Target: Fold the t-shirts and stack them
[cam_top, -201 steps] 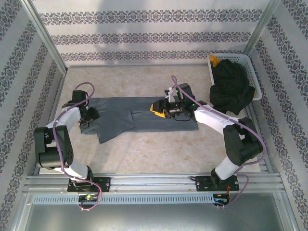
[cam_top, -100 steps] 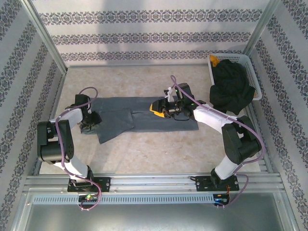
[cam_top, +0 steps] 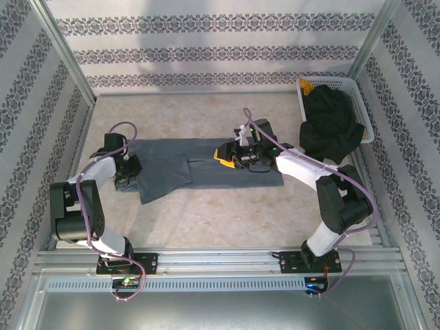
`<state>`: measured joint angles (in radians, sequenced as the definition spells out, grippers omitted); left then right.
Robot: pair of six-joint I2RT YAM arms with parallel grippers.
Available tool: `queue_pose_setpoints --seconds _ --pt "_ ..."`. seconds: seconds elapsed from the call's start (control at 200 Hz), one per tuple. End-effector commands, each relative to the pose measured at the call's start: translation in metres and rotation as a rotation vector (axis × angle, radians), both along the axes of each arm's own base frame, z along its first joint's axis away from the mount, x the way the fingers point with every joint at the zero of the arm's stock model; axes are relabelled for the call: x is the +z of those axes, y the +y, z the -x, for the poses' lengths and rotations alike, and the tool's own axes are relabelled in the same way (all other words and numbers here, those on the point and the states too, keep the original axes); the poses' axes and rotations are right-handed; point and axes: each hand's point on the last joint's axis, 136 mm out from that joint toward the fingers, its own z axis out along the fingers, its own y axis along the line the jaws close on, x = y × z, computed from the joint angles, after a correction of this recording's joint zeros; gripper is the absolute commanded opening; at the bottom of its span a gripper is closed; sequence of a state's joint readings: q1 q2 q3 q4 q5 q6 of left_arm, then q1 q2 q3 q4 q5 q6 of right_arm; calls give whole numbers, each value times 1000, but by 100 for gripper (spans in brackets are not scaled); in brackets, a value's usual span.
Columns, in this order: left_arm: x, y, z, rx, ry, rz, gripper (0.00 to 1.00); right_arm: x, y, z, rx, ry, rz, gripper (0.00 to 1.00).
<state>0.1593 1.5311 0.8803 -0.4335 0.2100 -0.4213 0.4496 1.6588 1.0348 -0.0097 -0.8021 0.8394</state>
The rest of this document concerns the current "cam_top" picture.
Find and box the controller board with orange wires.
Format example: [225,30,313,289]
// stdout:
[304,276,330,294]

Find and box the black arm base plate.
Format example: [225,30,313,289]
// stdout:
[278,250,343,275]
[96,252,160,276]

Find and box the white plastic perforated basket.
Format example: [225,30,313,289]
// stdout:
[296,76,375,144]

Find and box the aluminium frame post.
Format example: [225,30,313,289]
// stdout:
[344,0,403,82]
[28,0,98,108]

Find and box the grey-blue t-shirt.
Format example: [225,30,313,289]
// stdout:
[114,137,286,206]

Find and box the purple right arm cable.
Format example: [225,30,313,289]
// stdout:
[242,107,380,300]

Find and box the controller board with green light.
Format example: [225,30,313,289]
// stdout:
[112,278,142,290]

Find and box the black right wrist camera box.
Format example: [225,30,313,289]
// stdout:
[250,118,277,147]

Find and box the orange t-shirt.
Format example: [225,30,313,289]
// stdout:
[298,78,316,97]

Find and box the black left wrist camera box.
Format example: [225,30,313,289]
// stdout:
[103,133,126,154]

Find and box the slotted metal cable duct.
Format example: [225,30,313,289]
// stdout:
[45,276,328,294]

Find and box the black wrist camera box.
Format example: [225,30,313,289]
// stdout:
[250,118,277,147]
[103,133,126,154]

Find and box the white tape strip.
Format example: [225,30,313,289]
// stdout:
[234,124,250,146]

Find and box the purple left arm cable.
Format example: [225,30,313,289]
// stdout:
[76,121,148,304]

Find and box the black t-shirt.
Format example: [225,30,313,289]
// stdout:
[298,84,366,166]

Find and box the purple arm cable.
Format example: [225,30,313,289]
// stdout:
[76,121,148,304]
[242,107,380,300]

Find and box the aluminium mounting rail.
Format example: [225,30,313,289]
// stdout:
[33,245,404,276]

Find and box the aluminium table edge rail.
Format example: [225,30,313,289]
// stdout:
[91,89,300,99]

